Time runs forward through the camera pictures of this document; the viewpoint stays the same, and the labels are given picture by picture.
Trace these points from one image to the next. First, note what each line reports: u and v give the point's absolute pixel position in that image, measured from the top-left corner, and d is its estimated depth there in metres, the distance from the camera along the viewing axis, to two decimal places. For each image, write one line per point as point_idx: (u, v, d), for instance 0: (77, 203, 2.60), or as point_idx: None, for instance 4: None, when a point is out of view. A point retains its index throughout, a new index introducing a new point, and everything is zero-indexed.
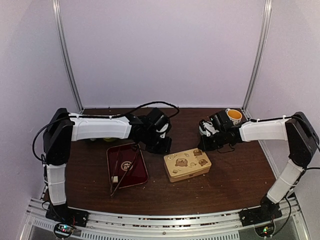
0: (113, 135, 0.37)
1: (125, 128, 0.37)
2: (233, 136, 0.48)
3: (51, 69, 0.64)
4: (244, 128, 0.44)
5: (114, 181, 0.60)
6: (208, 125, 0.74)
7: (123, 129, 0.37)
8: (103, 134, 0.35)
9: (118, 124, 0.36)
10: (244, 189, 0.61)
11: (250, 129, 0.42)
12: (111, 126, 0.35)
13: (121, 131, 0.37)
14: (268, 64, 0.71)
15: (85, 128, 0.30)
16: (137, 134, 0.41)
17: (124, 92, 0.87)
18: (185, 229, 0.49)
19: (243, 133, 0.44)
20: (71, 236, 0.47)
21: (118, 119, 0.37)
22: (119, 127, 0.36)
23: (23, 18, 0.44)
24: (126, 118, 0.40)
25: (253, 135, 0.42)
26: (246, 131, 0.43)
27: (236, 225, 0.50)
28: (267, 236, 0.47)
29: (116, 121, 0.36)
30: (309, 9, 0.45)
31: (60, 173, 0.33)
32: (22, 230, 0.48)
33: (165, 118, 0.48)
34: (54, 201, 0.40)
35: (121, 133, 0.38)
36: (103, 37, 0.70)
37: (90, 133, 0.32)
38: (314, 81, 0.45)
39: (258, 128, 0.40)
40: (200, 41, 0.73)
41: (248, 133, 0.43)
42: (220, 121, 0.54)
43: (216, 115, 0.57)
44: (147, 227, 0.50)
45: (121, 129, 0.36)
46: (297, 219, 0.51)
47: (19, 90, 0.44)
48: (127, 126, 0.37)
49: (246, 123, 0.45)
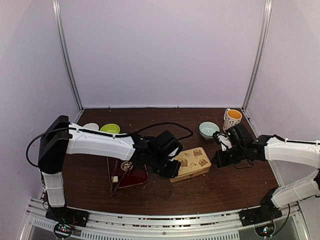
0: (114, 155, 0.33)
1: (127, 149, 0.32)
2: (255, 154, 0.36)
3: (51, 70, 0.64)
4: (270, 147, 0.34)
5: (114, 180, 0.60)
6: (223, 138, 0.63)
7: (125, 150, 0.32)
8: (103, 153, 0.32)
9: (120, 144, 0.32)
10: (244, 189, 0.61)
11: (278, 149, 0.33)
12: (111, 145, 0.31)
13: (122, 153, 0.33)
14: (268, 64, 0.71)
15: (82, 144, 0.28)
16: (140, 159, 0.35)
17: (124, 92, 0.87)
18: (185, 229, 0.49)
19: (268, 153, 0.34)
20: (71, 236, 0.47)
21: (122, 140, 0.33)
22: (120, 148, 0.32)
23: (23, 19, 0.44)
24: (132, 140, 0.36)
25: (279, 157, 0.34)
26: (273, 150, 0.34)
27: (236, 225, 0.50)
28: (267, 235, 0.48)
29: (119, 142, 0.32)
30: (310, 8, 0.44)
31: (52, 180, 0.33)
32: (23, 229, 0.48)
33: (174, 142, 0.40)
34: (53, 205, 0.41)
35: (122, 155, 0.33)
36: (103, 37, 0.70)
37: (88, 149, 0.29)
38: (314, 81, 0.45)
39: (285, 150, 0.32)
40: (200, 41, 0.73)
41: (274, 153, 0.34)
42: (237, 136, 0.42)
43: (234, 128, 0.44)
44: (147, 227, 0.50)
45: (122, 150, 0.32)
46: (297, 219, 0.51)
47: (20, 91, 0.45)
48: (129, 148, 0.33)
49: (271, 140, 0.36)
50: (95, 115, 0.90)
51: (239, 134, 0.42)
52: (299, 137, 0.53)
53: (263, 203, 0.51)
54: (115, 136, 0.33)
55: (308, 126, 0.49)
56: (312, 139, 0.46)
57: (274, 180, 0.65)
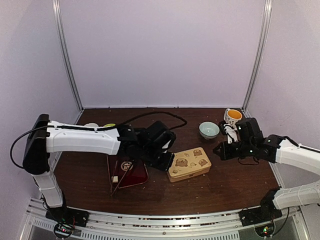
0: (101, 150, 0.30)
1: (112, 144, 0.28)
2: (266, 155, 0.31)
3: (51, 70, 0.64)
4: (281, 151, 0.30)
5: (114, 180, 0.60)
6: (230, 131, 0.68)
7: (110, 144, 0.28)
8: (87, 148, 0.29)
9: (102, 139, 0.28)
10: (244, 189, 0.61)
11: (290, 155, 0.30)
12: (93, 140, 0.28)
13: (108, 147, 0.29)
14: (268, 64, 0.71)
15: (61, 141, 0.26)
16: (129, 152, 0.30)
17: (124, 92, 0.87)
18: (185, 229, 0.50)
19: (278, 157, 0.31)
20: (71, 236, 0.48)
21: (106, 132, 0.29)
22: (103, 142, 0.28)
23: (23, 20, 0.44)
24: (118, 132, 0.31)
25: (288, 161, 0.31)
26: (284, 155, 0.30)
27: (236, 225, 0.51)
28: (267, 235, 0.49)
29: (102, 136, 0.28)
30: (310, 9, 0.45)
31: (42, 180, 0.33)
32: (23, 230, 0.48)
33: (169, 135, 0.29)
34: (51, 205, 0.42)
35: (108, 150, 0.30)
36: (103, 37, 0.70)
37: (71, 145, 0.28)
38: (314, 80, 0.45)
39: (297, 156, 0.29)
40: (200, 42, 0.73)
41: (284, 158, 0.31)
42: (247, 132, 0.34)
43: (246, 123, 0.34)
44: (147, 227, 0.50)
45: (107, 144, 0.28)
46: (297, 219, 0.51)
47: (20, 91, 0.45)
48: (114, 142, 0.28)
49: (284, 142, 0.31)
50: (95, 115, 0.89)
51: (251, 131, 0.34)
52: (299, 137, 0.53)
53: (262, 203, 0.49)
54: (98, 130, 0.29)
55: (308, 126, 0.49)
56: (312, 139, 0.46)
57: (274, 180, 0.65)
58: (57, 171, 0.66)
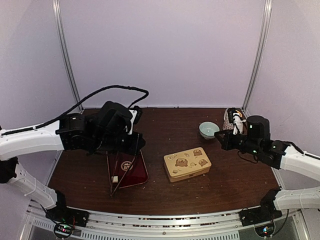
0: (51, 146, 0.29)
1: (55, 139, 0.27)
2: (271, 160, 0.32)
3: (51, 70, 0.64)
4: (287, 158, 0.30)
5: (114, 181, 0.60)
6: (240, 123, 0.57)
7: (52, 140, 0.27)
8: (36, 147, 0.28)
9: (43, 136, 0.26)
10: (244, 189, 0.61)
11: (295, 162, 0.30)
12: (36, 139, 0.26)
13: (55, 143, 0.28)
14: (268, 65, 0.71)
15: (6, 148, 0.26)
16: (75, 142, 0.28)
17: (124, 92, 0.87)
18: (185, 229, 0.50)
19: (284, 163, 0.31)
20: (71, 236, 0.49)
21: (47, 127, 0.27)
22: (44, 139, 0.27)
23: (23, 20, 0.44)
24: (59, 123, 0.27)
25: (296, 169, 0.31)
26: (290, 162, 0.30)
27: (236, 225, 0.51)
28: (267, 235, 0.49)
29: (42, 133, 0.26)
30: (309, 9, 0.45)
31: (21, 184, 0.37)
32: (23, 230, 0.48)
33: (121, 116, 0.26)
34: (46, 206, 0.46)
35: (56, 145, 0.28)
36: (103, 37, 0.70)
37: (19, 149, 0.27)
38: (314, 80, 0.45)
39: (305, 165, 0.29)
40: (199, 42, 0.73)
41: (290, 164, 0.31)
42: (263, 135, 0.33)
43: (259, 124, 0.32)
44: (147, 227, 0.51)
45: (52, 140, 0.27)
46: (297, 219, 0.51)
47: (20, 91, 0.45)
48: (56, 137, 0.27)
49: (290, 148, 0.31)
50: None
51: (261, 132, 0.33)
52: (299, 137, 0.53)
53: (263, 203, 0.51)
54: (38, 127, 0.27)
55: (308, 126, 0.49)
56: (313, 138, 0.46)
57: (274, 180, 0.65)
58: (57, 171, 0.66)
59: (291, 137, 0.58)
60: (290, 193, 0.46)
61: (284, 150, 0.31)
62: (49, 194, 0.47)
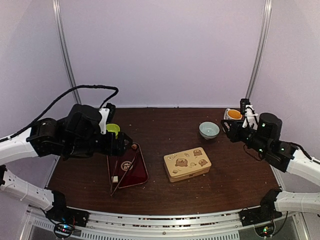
0: (26, 154, 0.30)
1: (28, 146, 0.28)
2: (278, 162, 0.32)
3: (51, 69, 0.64)
4: (294, 162, 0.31)
5: (114, 180, 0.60)
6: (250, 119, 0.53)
7: (25, 148, 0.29)
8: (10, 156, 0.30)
9: (16, 145, 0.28)
10: (244, 189, 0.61)
11: (301, 168, 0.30)
12: (10, 148, 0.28)
13: (28, 150, 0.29)
14: (268, 65, 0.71)
15: None
16: (46, 148, 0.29)
17: (124, 91, 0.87)
18: (185, 229, 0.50)
19: (291, 167, 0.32)
20: (71, 236, 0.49)
21: (21, 136, 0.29)
22: (17, 147, 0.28)
23: (23, 19, 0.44)
24: (32, 131, 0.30)
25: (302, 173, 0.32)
26: (296, 167, 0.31)
27: (236, 225, 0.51)
28: (267, 236, 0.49)
29: (14, 142, 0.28)
30: (310, 9, 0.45)
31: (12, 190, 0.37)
32: (22, 230, 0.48)
33: (86, 119, 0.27)
34: (45, 207, 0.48)
35: (30, 153, 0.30)
36: (103, 37, 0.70)
37: None
38: (314, 81, 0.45)
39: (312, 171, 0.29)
40: (199, 42, 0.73)
41: (296, 169, 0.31)
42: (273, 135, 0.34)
43: (272, 125, 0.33)
44: (147, 227, 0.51)
45: (25, 148, 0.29)
46: (297, 219, 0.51)
47: (20, 91, 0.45)
48: (27, 145, 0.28)
49: (298, 152, 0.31)
50: None
51: (272, 133, 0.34)
52: (299, 137, 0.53)
53: (262, 203, 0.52)
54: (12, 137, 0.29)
55: (308, 126, 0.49)
56: (313, 138, 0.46)
57: (274, 180, 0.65)
58: (57, 171, 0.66)
59: (292, 136, 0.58)
60: (291, 195, 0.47)
61: (293, 154, 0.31)
62: (43, 195, 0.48)
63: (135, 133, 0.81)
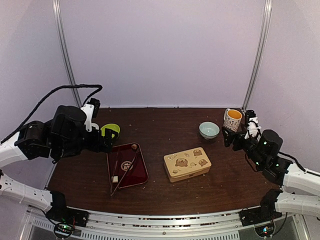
0: (15, 157, 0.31)
1: (17, 150, 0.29)
2: (274, 177, 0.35)
3: (51, 69, 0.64)
4: (289, 176, 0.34)
5: (114, 180, 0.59)
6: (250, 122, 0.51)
7: (14, 152, 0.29)
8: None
9: (5, 149, 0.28)
10: (244, 189, 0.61)
11: (297, 179, 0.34)
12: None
13: (17, 154, 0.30)
14: (268, 64, 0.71)
15: None
16: (34, 151, 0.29)
17: (124, 92, 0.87)
18: (185, 229, 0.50)
19: (286, 180, 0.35)
20: (71, 236, 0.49)
21: (10, 141, 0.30)
22: (7, 152, 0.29)
23: (23, 19, 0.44)
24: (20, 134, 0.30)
25: (298, 185, 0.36)
26: (292, 179, 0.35)
27: (236, 225, 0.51)
28: (267, 235, 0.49)
29: (3, 147, 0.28)
30: (310, 8, 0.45)
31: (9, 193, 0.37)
32: (22, 230, 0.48)
33: (70, 120, 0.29)
34: (44, 207, 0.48)
35: (20, 156, 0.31)
36: (102, 37, 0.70)
37: None
38: (314, 80, 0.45)
39: (306, 181, 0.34)
40: (199, 42, 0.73)
41: (291, 181, 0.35)
42: (272, 153, 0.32)
43: (274, 144, 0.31)
44: (147, 227, 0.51)
45: (14, 152, 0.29)
46: (297, 219, 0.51)
47: (20, 91, 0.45)
48: (16, 149, 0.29)
49: (292, 167, 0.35)
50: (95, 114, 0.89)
51: (272, 151, 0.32)
52: (300, 137, 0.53)
53: (262, 203, 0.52)
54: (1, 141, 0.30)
55: (308, 126, 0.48)
56: (313, 138, 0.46)
57: None
58: (57, 171, 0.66)
59: (291, 136, 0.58)
60: (292, 196, 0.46)
61: (287, 169, 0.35)
62: (41, 195, 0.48)
63: (135, 133, 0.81)
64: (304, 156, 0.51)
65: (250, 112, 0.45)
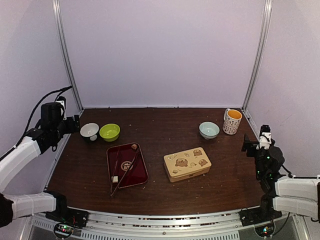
0: (28, 158, 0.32)
1: (33, 145, 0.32)
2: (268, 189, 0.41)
3: (51, 69, 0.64)
4: (280, 184, 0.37)
5: (114, 180, 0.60)
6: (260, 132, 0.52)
7: (31, 149, 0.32)
8: (15, 170, 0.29)
9: (25, 147, 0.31)
10: (245, 189, 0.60)
11: (285, 184, 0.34)
12: (21, 153, 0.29)
13: (32, 151, 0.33)
14: (268, 65, 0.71)
15: (4, 173, 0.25)
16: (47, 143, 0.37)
17: (124, 92, 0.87)
18: (185, 229, 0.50)
19: (279, 188, 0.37)
20: (70, 236, 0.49)
21: (18, 145, 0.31)
22: (26, 149, 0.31)
23: (23, 19, 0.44)
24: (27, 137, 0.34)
25: (289, 191, 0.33)
26: (283, 185, 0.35)
27: (236, 225, 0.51)
28: (267, 235, 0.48)
29: (22, 146, 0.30)
30: (310, 8, 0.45)
31: (24, 206, 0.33)
32: (23, 230, 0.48)
33: (55, 105, 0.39)
34: (51, 208, 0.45)
35: (32, 153, 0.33)
36: (102, 37, 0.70)
37: (10, 173, 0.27)
38: (314, 81, 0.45)
39: (292, 184, 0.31)
40: (199, 42, 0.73)
41: (284, 188, 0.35)
42: (273, 167, 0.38)
43: (275, 160, 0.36)
44: (147, 227, 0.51)
45: (30, 149, 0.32)
46: (297, 219, 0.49)
47: (21, 92, 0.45)
48: (33, 144, 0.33)
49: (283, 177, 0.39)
50: (95, 114, 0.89)
51: (274, 165, 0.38)
52: (299, 137, 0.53)
53: (262, 200, 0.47)
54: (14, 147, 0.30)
55: (308, 126, 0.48)
56: (312, 139, 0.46)
57: None
58: (57, 171, 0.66)
59: (291, 137, 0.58)
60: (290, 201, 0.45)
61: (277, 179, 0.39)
62: (43, 195, 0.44)
63: (135, 133, 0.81)
64: (303, 156, 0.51)
65: (263, 126, 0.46)
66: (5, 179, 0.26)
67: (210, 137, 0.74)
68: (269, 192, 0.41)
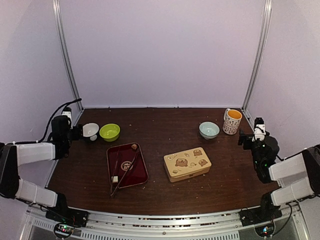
0: (46, 156, 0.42)
1: (51, 146, 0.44)
2: (263, 178, 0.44)
3: (51, 68, 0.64)
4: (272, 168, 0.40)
5: (114, 181, 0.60)
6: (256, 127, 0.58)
7: (49, 149, 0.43)
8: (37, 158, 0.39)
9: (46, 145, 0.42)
10: (245, 190, 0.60)
11: (276, 168, 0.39)
12: (43, 146, 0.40)
13: (50, 151, 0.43)
14: (268, 64, 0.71)
15: (29, 151, 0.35)
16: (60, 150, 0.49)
17: (124, 92, 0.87)
18: (185, 229, 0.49)
19: (271, 173, 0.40)
20: (71, 236, 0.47)
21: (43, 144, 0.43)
22: (47, 147, 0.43)
23: (23, 19, 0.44)
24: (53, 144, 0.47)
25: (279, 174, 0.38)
26: (273, 170, 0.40)
27: (236, 225, 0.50)
28: (267, 236, 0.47)
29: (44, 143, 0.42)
30: (310, 8, 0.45)
31: (26, 190, 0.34)
32: (23, 230, 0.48)
33: (64, 118, 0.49)
34: (52, 203, 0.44)
35: (49, 154, 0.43)
36: (102, 37, 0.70)
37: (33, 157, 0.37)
38: (314, 80, 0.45)
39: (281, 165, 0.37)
40: (199, 41, 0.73)
41: (275, 172, 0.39)
42: (268, 154, 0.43)
43: (270, 148, 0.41)
44: (147, 227, 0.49)
45: (49, 148, 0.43)
46: (297, 219, 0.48)
47: (21, 92, 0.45)
48: (52, 145, 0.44)
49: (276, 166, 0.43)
50: (95, 115, 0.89)
51: (268, 153, 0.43)
52: (299, 137, 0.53)
53: (262, 199, 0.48)
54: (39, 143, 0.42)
55: (308, 126, 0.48)
56: (312, 139, 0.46)
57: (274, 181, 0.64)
58: (57, 171, 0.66)
59: (291, 137, 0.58)
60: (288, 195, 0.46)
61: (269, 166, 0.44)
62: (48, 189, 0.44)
63: (135, 133, 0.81)
64: None
65: (257, 119, 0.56)
66: (28, 156, 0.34)
67: (210, 137, 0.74)
68: (263, 180, 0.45)
